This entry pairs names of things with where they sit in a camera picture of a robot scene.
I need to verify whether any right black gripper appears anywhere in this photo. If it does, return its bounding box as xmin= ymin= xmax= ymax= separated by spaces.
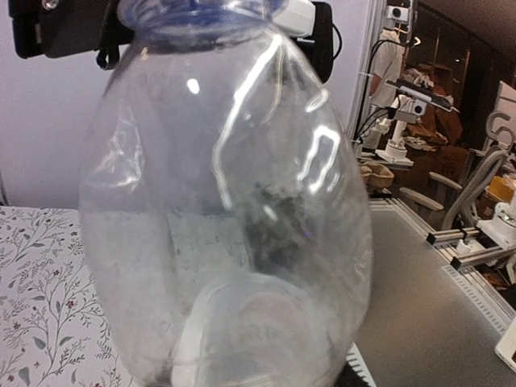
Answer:
xmin=8 ymin=0 xmax=134 ymax=69

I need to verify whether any clear plastic Pepsi bottle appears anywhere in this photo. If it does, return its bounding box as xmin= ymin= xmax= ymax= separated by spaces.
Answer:
xmin=79 ymin=1 xmax=372 ymax=386

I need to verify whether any floral patterned table mat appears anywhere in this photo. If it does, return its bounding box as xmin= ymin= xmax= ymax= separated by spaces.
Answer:
xmin=1 ymin=206 xmax=136 ymax=386

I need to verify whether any grey office chair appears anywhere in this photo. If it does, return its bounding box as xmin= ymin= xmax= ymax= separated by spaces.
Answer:
xmin=398 ymin=110 xmax=516 ymax=233

